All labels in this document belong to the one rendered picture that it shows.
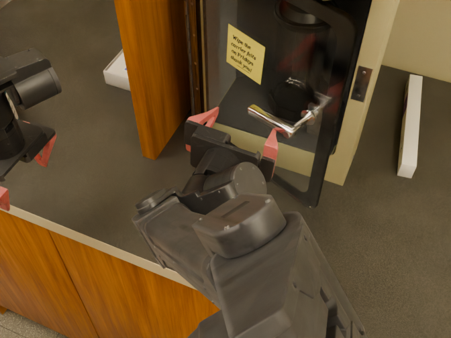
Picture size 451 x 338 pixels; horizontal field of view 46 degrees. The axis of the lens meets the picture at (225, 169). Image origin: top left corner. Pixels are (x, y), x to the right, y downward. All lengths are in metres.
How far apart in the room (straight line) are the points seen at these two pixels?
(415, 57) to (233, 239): 1.13
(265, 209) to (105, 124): 0.93
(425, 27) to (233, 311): 1.14
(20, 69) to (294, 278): 0.59
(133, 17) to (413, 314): 0.66
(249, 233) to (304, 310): 0.06
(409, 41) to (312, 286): 1.13
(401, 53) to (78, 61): 0.78
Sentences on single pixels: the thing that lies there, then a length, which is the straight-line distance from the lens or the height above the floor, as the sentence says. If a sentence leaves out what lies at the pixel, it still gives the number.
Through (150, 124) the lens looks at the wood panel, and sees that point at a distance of 1.02.
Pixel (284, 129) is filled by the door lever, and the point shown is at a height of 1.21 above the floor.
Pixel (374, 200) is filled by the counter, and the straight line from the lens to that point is 1.06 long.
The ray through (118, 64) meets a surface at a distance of 1.27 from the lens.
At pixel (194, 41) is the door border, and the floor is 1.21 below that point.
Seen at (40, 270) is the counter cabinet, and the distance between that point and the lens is 1.43.
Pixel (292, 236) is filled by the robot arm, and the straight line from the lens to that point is 0.26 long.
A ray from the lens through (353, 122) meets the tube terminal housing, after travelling 0.94.
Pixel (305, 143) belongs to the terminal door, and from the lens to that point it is 0.85.
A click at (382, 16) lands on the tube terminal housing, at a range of 0.81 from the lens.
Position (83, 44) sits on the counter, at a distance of 1.41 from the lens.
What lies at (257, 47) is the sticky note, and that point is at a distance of 0.81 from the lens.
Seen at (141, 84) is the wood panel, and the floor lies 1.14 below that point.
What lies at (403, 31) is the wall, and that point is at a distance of 1.33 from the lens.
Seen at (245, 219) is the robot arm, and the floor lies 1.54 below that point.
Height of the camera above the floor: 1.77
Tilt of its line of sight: 51 degrees down
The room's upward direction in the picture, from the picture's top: straight up
